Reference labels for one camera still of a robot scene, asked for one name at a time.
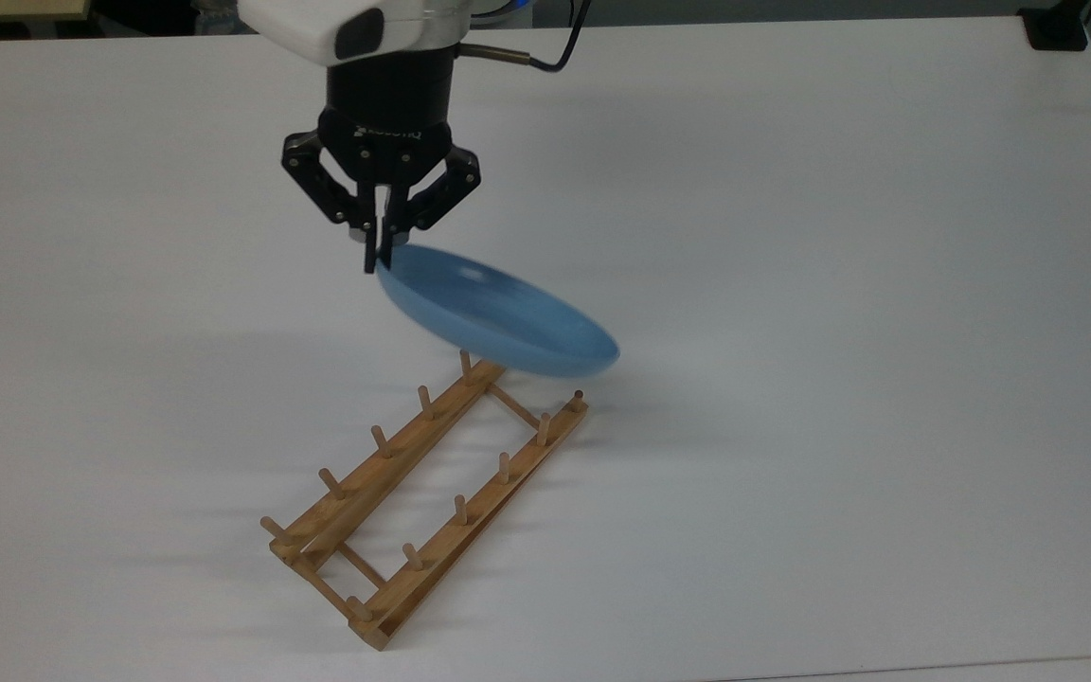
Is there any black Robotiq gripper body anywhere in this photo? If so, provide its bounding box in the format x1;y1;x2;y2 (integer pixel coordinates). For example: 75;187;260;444
319;45;457;191

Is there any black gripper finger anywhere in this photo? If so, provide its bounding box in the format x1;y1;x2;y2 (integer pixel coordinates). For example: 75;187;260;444
280;131;381;277
381;148;483;271

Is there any blue round plate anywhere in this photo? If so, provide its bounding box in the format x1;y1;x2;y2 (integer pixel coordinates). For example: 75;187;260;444
375;244;622;378

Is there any wooden plate rack with pegs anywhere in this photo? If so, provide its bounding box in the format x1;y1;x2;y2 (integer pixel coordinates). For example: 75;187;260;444
259;349;592;653

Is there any beige board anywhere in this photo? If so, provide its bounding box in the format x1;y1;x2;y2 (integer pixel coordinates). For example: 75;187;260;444
0;0;92;23

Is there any black clamp on table corner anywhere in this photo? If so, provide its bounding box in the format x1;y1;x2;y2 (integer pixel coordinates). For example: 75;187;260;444
1019;0;1091;53

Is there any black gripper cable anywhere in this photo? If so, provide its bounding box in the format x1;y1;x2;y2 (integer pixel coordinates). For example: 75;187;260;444
458;0;594;74

